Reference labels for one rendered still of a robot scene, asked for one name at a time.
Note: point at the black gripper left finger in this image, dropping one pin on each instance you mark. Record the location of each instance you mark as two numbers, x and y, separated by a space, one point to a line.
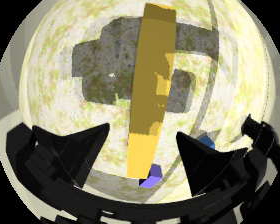
76 152

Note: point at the yellow bar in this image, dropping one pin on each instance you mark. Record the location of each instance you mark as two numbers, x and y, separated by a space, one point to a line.
151 83

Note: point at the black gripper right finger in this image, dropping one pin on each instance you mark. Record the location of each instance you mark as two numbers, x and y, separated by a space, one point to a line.
203 164

